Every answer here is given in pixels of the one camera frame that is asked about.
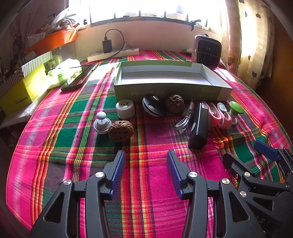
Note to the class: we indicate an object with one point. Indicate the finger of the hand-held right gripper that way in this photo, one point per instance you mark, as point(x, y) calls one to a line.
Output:
point(229, 160)
point(265, 150)

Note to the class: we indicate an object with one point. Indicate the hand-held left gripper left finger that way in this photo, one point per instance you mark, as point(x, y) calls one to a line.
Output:
point(119, 167)

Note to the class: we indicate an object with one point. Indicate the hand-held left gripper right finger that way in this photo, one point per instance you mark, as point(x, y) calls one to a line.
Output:
point(174, 171)

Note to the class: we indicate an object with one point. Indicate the brown walnut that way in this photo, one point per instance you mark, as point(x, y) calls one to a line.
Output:
point(174, 103)
point(120, 131)

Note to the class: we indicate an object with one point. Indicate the pink clip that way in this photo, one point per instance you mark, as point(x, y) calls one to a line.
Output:
point(224, 117)

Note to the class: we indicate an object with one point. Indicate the black rectangular flashlight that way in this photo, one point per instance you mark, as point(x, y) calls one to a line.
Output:
point(199, 128)

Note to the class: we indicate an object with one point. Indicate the white knob stopper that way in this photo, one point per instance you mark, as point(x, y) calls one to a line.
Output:
point(101, 124)

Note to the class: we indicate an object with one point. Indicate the green-topped white stopper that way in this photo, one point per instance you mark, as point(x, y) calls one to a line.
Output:
point(234, 109)

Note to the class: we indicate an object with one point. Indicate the white round bottle cap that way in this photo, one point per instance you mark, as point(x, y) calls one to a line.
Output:
point(124, 109)

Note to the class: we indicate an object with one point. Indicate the black oval device white buttons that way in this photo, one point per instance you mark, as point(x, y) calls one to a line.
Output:
point(152, 106)

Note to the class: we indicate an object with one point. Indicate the shallow cardboard box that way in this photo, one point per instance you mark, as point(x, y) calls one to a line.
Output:
point(160, 75)

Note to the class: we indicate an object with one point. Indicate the plaid tablecloth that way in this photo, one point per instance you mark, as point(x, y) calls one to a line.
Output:
point(146, 141)

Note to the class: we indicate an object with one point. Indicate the black smartphone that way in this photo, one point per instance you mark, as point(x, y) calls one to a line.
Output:
point(79, 76)

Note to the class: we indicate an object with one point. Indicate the green and white packet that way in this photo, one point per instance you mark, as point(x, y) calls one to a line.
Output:
point(61, 73)

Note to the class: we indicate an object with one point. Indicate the small grey heater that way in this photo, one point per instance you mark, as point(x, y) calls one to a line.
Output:
point(207, 51)

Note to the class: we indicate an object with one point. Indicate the white power strip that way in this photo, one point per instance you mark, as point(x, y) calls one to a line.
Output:
point(112, 55)

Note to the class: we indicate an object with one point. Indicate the white paper sheet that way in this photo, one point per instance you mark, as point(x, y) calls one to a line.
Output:
point(16, 117)

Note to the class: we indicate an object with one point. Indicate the heart print curtain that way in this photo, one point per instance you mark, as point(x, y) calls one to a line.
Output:
point(251, 34)

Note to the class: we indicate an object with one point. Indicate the white tube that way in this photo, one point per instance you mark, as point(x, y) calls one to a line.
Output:
point(187, 49)

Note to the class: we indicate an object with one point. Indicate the yellow box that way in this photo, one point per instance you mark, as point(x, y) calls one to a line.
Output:
point(20, 93)

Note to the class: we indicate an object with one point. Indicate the striped box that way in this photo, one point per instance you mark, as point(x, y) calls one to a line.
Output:
point(37, 63)

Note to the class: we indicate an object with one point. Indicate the black window clip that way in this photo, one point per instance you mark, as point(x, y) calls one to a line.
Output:
point(194, 24)

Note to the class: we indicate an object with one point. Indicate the orange tray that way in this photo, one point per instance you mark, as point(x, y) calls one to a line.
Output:
point(52, 41)

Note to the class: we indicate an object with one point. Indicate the plastic bag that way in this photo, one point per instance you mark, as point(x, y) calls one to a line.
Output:
point(61, 19)

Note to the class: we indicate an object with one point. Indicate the window with metal bars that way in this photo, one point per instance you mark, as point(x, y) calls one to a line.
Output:
point(148, 9)

